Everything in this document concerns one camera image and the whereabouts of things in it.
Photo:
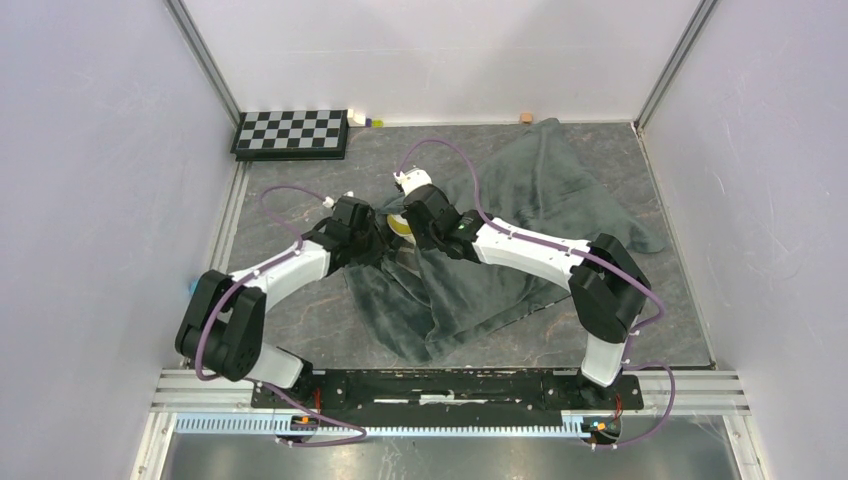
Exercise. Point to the black white checkerboard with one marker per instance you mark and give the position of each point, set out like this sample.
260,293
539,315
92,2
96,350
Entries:
297,135

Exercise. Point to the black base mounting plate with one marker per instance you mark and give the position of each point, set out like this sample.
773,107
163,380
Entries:
523,397

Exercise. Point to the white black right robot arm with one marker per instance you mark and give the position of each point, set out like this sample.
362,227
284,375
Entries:
607,288

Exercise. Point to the light blue cable comb strip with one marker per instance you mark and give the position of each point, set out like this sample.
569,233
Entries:
284,425

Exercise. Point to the white pillow with yellow edge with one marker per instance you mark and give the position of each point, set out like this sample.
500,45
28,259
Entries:
399,225

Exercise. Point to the small cream toy block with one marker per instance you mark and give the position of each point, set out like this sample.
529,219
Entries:
357,118

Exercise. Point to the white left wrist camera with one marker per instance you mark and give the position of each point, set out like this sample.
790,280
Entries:
330,202

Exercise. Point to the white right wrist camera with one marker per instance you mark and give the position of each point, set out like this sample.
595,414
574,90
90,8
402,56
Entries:
409,181

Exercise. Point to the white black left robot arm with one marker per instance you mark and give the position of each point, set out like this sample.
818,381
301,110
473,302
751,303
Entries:
223,327

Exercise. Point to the zebra striped pillowcase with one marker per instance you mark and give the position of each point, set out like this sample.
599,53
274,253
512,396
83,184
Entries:
535,183

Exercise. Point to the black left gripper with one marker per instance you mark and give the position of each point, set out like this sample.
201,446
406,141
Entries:
380,244

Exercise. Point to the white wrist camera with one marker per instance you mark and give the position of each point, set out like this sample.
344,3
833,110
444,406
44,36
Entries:
409,181
330,202

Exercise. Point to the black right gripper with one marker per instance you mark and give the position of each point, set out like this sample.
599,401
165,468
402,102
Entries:
422,242

